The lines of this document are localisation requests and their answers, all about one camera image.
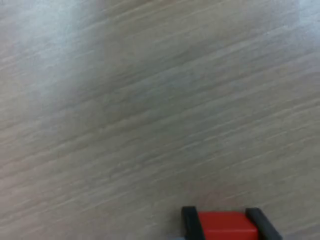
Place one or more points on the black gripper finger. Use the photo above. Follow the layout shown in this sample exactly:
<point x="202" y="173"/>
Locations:
<point x="192" y="225"/>
<point x="263" y="226"/>

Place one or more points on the red cube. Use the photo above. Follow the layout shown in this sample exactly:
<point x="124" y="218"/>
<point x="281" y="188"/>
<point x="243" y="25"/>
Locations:
<point x="227" y="226"/>

